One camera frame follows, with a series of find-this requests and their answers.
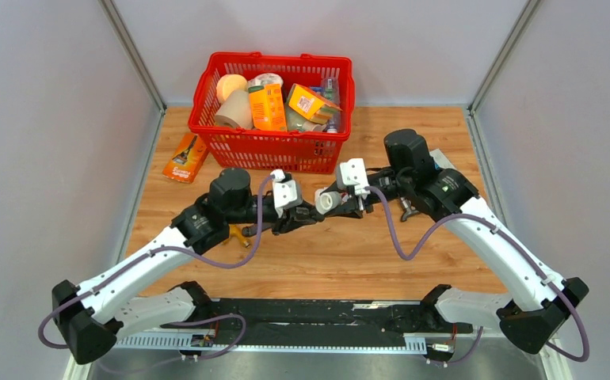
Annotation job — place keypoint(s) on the orange yellow tilted box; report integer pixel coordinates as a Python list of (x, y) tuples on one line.
[(311, 105)]

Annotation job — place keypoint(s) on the red plastic shopping basket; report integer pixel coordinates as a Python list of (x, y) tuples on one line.
[(305, 146)]

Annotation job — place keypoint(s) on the orange round sponge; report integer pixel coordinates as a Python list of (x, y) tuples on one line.
[(229, 83)]

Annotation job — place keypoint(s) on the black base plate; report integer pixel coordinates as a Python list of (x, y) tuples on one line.
[(324, 323)]

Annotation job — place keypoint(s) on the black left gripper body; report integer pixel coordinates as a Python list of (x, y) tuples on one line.
[(283, 224)]

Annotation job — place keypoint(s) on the white tape roll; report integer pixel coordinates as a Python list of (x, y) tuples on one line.
[(265, 79)]

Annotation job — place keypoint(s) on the clear plastic bottle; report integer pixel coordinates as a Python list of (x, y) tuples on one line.
[(330, 91)]

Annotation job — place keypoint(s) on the steel grey faucet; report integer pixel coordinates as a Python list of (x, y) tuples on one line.
[(408, 210)]

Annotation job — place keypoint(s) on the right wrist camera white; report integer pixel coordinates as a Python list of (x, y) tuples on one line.
[(351, 173)]

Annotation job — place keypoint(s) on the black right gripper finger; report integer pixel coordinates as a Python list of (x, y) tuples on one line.
[(351, 208), (332, 187)]

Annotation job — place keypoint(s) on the white plastic pipe fitting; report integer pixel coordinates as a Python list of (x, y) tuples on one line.
[(326, 201)]

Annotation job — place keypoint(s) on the beige paper roll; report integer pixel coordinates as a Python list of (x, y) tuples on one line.
[(235, 112)]

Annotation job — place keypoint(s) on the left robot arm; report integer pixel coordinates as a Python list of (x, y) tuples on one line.
[(89, 318)]

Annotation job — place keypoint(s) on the orange razor box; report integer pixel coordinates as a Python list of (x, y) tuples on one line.
[(187, 159)]

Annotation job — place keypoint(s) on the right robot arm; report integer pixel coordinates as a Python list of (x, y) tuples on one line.
[(537, 299)]

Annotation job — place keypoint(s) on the blue white razor box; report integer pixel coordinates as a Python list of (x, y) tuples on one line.
[(441, 161)]

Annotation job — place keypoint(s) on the orange tall box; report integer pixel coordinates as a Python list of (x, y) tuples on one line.
[(267, 108)]

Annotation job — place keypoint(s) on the brass yellow faucet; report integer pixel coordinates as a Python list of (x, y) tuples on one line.
[(235, 232)]

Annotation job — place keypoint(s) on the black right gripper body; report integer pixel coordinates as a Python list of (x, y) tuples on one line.
[(370, 199)]

